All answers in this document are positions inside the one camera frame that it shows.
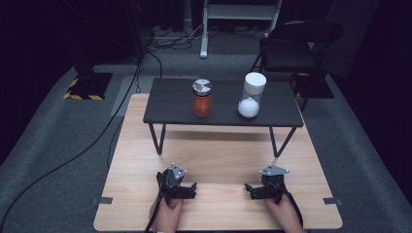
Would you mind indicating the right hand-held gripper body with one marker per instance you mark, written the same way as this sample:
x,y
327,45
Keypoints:
x,y
274,189

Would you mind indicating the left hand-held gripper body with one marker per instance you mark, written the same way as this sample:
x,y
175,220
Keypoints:
x,y
168,187

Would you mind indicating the clear jar with white lid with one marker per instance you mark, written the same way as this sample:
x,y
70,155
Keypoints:
x,y
249,106

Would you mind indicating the black shelf with metal legs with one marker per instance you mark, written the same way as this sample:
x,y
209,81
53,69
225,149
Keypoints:
x,y
171,103

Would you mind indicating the glass jar with orange powder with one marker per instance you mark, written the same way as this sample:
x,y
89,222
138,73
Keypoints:
x,y
202,105

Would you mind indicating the person's left hand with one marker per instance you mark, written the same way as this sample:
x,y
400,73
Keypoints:
x,y
166,216

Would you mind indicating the person's right hand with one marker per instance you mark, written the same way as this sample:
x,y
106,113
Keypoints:
x,y
286,216

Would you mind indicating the grey tape strip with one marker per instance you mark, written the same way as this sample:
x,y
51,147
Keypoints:
x,y
103,200
332,201

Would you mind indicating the black stand base, hazard tape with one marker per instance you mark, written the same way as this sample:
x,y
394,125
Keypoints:
x,y
92,85
307,84

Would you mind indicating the black folding chair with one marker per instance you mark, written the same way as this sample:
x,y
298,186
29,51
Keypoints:
x,y
288,51

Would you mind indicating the black stand post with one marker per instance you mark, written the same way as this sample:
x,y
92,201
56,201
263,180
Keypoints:
x,y
137,29

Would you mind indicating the white desk frame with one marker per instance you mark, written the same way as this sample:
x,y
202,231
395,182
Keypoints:
x,y
239,12

